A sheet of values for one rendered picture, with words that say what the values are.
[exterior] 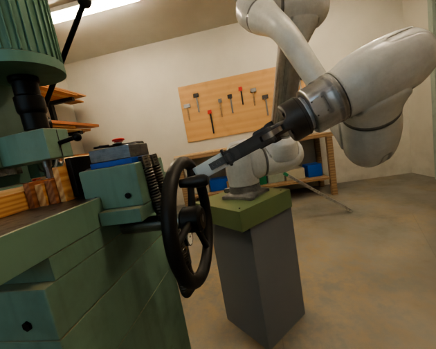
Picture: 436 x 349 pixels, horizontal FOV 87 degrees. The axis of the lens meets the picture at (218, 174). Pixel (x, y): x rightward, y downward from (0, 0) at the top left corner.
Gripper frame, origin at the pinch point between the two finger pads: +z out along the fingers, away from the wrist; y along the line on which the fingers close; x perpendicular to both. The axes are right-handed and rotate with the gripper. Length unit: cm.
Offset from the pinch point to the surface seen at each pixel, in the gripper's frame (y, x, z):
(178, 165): 1.9, -3.3, 5.2
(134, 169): 2.1, -7.1, 13.9
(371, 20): -349, -62, -231
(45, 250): 16.9, -1.6, 25.6
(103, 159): 1.0, -12.6, 19.6
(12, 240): 20.9, -4.9, 24.4
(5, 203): 9.0, -13.6, 37.8
